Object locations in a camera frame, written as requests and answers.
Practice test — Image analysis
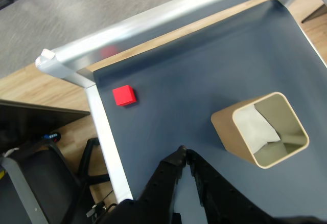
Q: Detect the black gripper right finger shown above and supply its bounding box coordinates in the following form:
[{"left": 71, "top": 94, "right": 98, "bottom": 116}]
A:
[{"left": 186, "top": 149, "right": 279, "bottom": 224}]

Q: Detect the black chair base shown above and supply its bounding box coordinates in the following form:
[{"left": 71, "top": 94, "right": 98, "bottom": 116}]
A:
[{"left": 76, "top": 137, "right": 111, "bottom": 187}]

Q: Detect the white plastic end cap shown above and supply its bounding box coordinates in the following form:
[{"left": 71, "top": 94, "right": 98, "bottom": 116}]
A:
[{"left": 35, "top": 48, "right": 56, "bottom": 68}]

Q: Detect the white crumpled tissue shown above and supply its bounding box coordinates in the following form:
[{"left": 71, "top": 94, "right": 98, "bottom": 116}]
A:
[{"left": 234, "top": 106, "right": 281, "bottom": 155}]

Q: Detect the red cube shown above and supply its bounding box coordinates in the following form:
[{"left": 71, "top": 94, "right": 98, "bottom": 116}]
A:
[{"left": 112, "top": 84, "right": 137, "bottom": 106}]

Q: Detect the grey black office chair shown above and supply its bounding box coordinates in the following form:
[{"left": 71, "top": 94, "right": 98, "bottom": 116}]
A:
[{"left": 0, "top": 142, "right": 86, "bottom": 224}]

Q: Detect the dark flat panel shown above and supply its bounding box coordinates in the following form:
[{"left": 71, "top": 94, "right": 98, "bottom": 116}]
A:
[{"left": 0, "top": 98, "right": 90, "bottom": 145}]

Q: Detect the beige square box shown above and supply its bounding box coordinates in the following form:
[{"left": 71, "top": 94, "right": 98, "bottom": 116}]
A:
[{"left": 211, "top": 92, "right": 310, "bottom": 169}]

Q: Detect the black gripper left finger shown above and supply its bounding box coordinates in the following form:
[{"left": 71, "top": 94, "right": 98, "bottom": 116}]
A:
[{"left": 137, "top": 145, "right": 187, "bottom": 211}]

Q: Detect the blue black small tool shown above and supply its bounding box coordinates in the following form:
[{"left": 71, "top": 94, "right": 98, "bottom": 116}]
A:
[{"left": 42, "top": 131, "right": 62, "bottom": 143}]

